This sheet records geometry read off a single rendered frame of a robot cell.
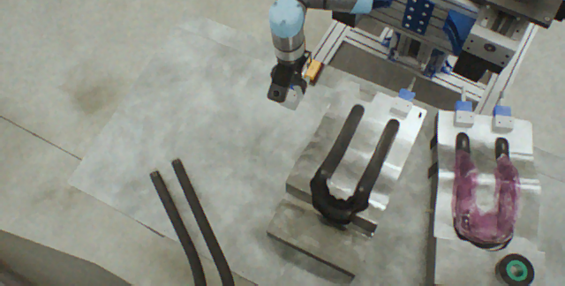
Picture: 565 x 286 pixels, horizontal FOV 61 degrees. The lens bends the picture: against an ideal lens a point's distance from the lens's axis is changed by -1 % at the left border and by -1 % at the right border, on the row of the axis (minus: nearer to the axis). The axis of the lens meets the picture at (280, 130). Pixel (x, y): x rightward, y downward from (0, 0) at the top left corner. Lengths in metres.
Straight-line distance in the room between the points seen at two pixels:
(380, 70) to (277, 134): 0.92
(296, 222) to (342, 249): 0.14
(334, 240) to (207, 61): 0.72
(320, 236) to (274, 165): 0.26
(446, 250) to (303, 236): 0.36
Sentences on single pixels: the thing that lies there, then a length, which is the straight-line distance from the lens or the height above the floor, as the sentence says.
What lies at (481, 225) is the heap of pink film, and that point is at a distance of 1.36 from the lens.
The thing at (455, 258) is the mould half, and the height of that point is 0.91.
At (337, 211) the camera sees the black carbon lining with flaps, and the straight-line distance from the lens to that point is 1.32.
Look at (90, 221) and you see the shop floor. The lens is 2.45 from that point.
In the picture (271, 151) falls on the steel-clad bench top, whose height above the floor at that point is 0.80.
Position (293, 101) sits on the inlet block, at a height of 0.96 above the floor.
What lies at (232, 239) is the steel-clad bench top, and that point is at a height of 0.80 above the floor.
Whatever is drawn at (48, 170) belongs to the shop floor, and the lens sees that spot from 2.63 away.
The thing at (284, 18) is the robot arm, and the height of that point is 1.30.
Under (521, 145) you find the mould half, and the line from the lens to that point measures 1.51.
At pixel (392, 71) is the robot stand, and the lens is 2.28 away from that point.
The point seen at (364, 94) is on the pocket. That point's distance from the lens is 1.46.
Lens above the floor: 2.15
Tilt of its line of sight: 66 degrees down
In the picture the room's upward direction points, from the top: 10 degrees counter-clockwise
